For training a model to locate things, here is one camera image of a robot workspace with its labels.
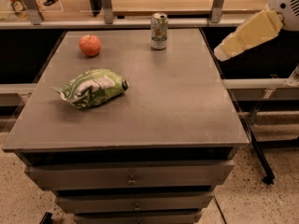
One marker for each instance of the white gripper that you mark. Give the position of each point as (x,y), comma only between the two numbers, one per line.
(287,7)

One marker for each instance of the red apple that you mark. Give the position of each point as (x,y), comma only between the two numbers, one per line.
(90,45)

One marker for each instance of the black floor stand leg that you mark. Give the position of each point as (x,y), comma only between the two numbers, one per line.
(269,175)

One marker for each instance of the small black object on shelf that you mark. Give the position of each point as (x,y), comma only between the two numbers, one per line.
(48,3)

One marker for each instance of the grey drawer cabinet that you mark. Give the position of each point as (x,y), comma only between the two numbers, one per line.
(150,156)

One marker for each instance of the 7up soda can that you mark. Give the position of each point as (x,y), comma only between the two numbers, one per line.
(158,30)

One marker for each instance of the colourful box on shelf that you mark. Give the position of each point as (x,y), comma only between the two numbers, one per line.
(21,10)

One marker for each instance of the green chip bag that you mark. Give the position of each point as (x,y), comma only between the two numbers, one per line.
(93,88)

